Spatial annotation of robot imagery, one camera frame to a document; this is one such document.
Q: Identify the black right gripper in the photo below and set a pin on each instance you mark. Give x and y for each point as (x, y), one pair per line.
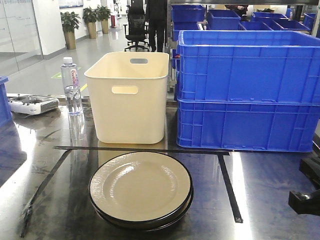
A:
(307, 203)

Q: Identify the cream plate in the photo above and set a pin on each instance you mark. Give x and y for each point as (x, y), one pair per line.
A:
(150, 225)
(141, 187)

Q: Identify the blue bin on shelf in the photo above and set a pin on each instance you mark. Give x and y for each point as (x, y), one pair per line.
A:
(266, 16)
(187, 13)
(218, 19)

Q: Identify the large blue crate lower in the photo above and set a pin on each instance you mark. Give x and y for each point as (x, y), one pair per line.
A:
(246, 126)

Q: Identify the large blue crate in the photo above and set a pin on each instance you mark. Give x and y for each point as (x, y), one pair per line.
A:
(273, 66)
(246, 126)

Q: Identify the large blue crate upper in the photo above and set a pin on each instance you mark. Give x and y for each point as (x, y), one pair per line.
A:
(273, 66)

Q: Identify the cream plastic bin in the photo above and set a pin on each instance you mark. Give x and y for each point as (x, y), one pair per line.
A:
(128, 95)

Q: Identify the black office chair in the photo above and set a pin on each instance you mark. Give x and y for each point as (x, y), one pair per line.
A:
(135, 30)

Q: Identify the person in black clothes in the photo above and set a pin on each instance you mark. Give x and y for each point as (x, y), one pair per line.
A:
(156, 16)

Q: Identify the clear water bottle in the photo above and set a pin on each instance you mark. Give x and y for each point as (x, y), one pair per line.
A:
(71, 86)

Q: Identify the white remote controller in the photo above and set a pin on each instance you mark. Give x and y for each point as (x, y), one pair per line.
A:
(33, 104)

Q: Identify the potted plant gold pot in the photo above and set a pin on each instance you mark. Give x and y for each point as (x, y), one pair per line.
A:
(70, 21)

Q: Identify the blue crate at left edge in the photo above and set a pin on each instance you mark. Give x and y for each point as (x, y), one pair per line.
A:
(5, 110)

